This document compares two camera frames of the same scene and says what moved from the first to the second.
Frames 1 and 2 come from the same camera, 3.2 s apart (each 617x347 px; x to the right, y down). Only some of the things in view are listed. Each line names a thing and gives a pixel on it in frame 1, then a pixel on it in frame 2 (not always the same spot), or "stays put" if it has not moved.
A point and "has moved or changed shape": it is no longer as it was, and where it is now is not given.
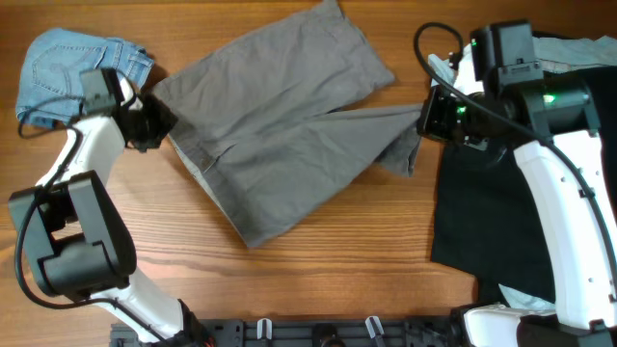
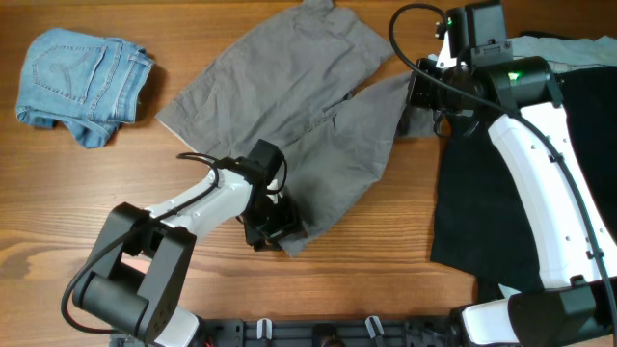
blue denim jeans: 48,87 stays put
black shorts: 487,219 stays put
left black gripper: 167,120 to 288,222
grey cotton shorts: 265,124 has moved or changed shape
